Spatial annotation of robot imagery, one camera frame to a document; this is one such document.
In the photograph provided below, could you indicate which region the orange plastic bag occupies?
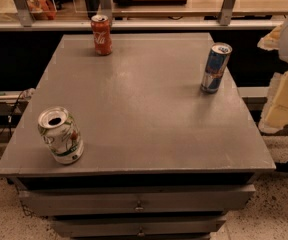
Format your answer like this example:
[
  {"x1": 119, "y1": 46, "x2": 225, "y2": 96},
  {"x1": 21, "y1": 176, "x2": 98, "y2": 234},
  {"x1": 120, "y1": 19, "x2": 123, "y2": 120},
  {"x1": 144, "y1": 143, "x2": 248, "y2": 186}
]
[{"x1": 26, "y1": 0, "x2": 56, "y2": 20}]

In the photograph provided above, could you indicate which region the upper grey drawer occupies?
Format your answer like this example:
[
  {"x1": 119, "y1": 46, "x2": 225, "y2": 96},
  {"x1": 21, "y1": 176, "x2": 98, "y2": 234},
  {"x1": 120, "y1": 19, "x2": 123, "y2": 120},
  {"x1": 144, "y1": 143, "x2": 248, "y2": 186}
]
[{"x1": 19, "y1": 184, "x2": 255, "y2": 216}]

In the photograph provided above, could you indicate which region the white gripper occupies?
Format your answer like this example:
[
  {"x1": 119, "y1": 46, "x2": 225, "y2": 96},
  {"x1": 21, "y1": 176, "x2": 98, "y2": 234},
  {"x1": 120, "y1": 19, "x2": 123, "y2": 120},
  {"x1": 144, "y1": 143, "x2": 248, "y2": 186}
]
[{"x1": 257, "y1": 16, "x2": 288, "y2": 134}]

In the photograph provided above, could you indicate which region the red coca-cola can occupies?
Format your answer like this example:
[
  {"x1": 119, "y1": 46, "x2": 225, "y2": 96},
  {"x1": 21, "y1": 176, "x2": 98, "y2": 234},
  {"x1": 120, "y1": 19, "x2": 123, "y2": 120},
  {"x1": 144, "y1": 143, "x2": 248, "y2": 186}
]
[{"x1": 91, "y1": 14, "x2": 112, "y2": 55}]

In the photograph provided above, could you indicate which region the grey drawer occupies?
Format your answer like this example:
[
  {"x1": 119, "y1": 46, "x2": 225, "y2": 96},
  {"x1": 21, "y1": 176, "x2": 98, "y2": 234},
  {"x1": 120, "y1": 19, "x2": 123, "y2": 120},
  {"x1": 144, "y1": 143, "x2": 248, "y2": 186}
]
[
  {"x1": 19, "y1": 184, "x2": 255, "y2": 216},
  {"x1": 52, "y1": 216, "x2": 226, "y2": 238}
]

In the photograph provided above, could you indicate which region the blue silver redbull can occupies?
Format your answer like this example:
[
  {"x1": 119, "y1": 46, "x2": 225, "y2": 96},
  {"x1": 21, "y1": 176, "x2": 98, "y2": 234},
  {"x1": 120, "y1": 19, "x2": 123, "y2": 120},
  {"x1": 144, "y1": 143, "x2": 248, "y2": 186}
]
[{"x1": 201, "y1": 42, "x2": 232, "y2": 93}]

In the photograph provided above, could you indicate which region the lower grey drawer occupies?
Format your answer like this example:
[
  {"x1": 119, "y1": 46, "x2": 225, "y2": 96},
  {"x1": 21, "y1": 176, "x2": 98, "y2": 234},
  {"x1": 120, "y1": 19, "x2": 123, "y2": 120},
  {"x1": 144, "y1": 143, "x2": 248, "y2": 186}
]
[{"x1": 52, "y1": 216, "x2": 226, "y2": 238}]

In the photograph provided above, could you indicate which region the white green 7up can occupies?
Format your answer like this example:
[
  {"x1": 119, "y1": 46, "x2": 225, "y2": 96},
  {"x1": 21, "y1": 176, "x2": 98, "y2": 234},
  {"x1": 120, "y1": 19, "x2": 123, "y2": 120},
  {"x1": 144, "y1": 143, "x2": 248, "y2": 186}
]
[{"x1": 38, "y1": 106, "x2": 84, "y2": 165}]

